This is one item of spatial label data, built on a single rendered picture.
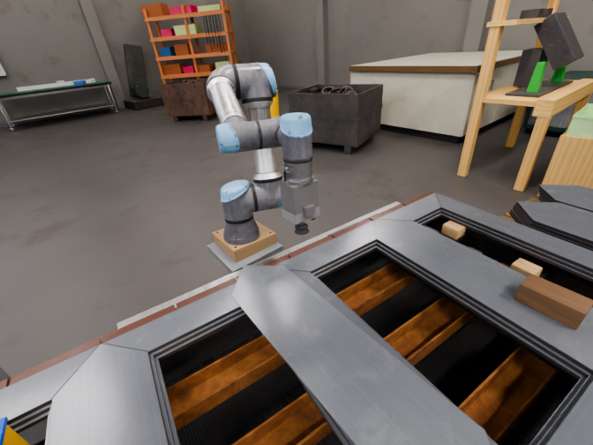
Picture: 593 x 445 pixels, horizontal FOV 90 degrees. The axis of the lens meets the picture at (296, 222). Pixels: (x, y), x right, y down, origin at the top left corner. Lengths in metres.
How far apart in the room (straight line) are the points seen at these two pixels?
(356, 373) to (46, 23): 11.67
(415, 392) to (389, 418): 0.07
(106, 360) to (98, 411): 0.12
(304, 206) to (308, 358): 0.36
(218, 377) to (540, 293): 0.80
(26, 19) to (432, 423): 11.81
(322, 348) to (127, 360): 0.43
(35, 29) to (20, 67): 1.10
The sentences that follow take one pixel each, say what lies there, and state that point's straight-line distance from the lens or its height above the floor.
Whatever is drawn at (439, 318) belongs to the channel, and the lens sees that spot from 1.01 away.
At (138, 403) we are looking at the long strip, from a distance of 0.73.
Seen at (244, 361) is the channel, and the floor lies 0.68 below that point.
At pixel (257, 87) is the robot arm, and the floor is 1.29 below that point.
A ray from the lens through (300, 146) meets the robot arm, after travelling 0.72.
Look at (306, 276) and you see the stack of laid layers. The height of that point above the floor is 0.84.
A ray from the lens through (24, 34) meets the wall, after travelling 11.80.
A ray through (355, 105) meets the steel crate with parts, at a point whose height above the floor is 0.66.
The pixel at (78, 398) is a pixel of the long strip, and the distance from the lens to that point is 0.80.
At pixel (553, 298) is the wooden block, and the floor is 0.89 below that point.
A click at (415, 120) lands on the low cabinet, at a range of 5.16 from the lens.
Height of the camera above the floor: 1.41
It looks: 31 degrees down
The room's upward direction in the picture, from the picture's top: 5 degrees counter-clockwise
